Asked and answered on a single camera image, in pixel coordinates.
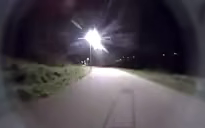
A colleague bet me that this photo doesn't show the street lamp pole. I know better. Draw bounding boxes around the street lamp pole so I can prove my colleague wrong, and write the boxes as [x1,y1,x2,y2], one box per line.
[84,29,103,67]

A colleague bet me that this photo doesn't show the grey paved path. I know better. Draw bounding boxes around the grey paved path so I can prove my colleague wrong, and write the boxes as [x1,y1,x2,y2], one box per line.
[19,65,205,128]

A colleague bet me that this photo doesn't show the grass verge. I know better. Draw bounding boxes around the grass verge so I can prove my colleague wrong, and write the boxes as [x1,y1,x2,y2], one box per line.
[3,61,92,101]
[121,67,199,96]

